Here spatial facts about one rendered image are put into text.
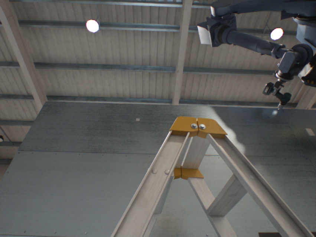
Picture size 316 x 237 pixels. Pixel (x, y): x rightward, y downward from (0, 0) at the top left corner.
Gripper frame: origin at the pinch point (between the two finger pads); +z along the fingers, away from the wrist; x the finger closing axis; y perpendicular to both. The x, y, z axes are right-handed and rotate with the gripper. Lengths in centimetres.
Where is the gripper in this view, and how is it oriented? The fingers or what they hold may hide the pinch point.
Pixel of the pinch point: (275, 92)
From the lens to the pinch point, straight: 217.8
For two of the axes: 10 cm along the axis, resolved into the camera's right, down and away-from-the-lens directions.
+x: 8.3, -3.7, 4.1
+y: 5.6, 6.1, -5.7
